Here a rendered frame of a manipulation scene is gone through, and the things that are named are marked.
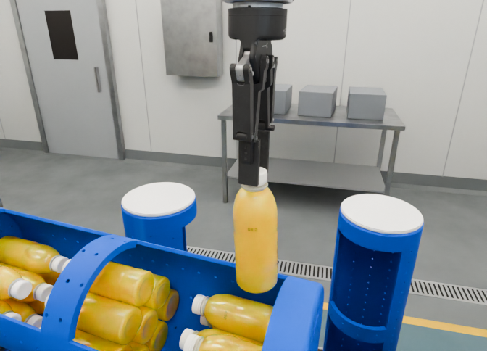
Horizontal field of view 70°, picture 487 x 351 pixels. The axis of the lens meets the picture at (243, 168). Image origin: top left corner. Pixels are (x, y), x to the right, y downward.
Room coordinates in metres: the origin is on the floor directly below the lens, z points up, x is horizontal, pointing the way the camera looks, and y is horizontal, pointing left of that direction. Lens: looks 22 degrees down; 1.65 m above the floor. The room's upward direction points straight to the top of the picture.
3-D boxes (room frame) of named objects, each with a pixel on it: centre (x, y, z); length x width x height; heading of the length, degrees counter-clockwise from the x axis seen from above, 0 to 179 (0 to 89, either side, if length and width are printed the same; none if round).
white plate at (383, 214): (1.10, -0.49, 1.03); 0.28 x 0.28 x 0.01
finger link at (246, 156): (0.45, 0.00, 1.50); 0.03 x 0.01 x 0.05; 160
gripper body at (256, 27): (0.48, -0.02, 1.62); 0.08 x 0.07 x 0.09; 160
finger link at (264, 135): (0.51, -0.02, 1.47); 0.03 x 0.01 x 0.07; 70
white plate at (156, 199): (1.21, 0.33, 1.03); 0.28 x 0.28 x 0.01
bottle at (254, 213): (0.48, -0.02, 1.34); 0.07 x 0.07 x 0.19
